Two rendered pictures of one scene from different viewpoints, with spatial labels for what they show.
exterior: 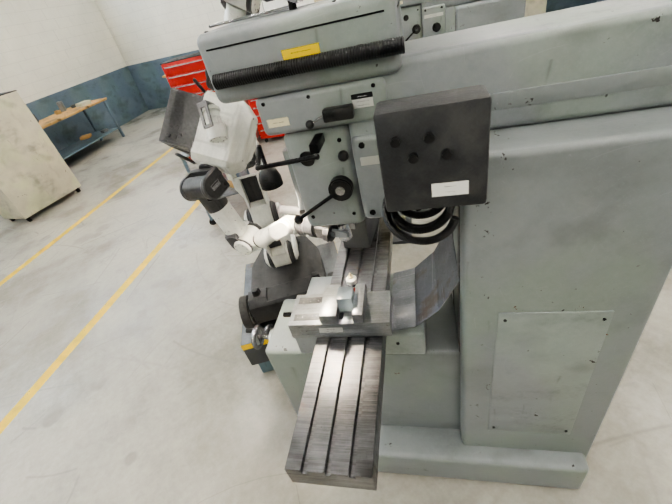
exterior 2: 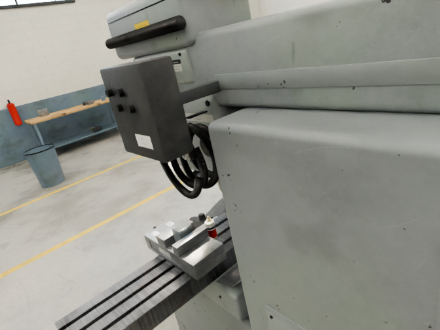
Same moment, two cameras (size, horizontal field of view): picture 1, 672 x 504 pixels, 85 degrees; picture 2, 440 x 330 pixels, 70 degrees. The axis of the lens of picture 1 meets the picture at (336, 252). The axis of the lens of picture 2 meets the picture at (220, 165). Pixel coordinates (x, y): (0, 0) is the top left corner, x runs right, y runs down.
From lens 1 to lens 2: 80 cm
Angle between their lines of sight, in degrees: 33
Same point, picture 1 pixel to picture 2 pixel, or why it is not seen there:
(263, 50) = (128, 24)
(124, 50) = not seen: hidden behind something
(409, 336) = (226, 294)
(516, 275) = (268, 267)
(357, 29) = (163, 10)
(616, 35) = (347, 18)
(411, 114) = (110, 72)
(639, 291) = not seen: outside the picture
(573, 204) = (294, 203)
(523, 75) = (274, 56)
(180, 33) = not seen: hidden behind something
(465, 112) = (130, 74)
